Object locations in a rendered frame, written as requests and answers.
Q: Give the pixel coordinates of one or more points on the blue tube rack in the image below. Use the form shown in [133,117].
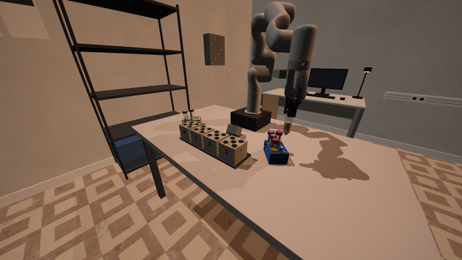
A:
[279,158]

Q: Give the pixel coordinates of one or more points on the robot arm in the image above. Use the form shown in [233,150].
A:
[299,43]

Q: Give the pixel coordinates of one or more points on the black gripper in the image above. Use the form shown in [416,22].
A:
[295,87]

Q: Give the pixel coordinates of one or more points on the beige bucket adapter with holes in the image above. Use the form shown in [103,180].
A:
[233,149]
[185,129]
[197,135]
[211,141]

